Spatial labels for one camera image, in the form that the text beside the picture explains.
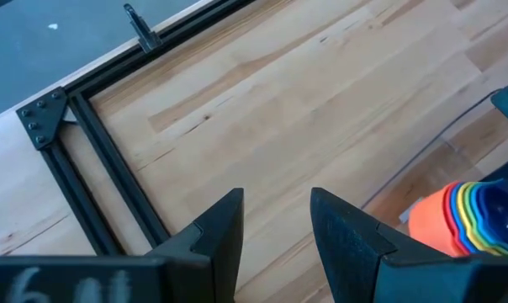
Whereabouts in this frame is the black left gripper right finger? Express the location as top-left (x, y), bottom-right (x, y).
top-left (310, 187), bottom-right (451, 303)

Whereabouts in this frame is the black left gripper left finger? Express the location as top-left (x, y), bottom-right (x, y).
top-left (146, 187), bottom-right (246, 303)

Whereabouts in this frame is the teal measuring cup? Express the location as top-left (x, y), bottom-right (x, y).
top-left (468, 180), bottom-right (508, 256)

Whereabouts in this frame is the green measuring cup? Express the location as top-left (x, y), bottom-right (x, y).
top-left (463, 180), bottom-right (508, 257)

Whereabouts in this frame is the yellow measuring cup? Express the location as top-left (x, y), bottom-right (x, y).
top-left (455, 181), bottom-right (498, 257)

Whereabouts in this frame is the red measuring cup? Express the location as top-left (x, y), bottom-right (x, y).
top-left (407, 180), bottom-right (469, 258)

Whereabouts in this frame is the clear plastic basket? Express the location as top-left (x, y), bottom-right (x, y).
top-left (360, 86), bottom-right (508, 237)

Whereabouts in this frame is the black frame clamp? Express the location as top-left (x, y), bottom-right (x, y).
top-left (123, 3), bottom-right (163, 54)

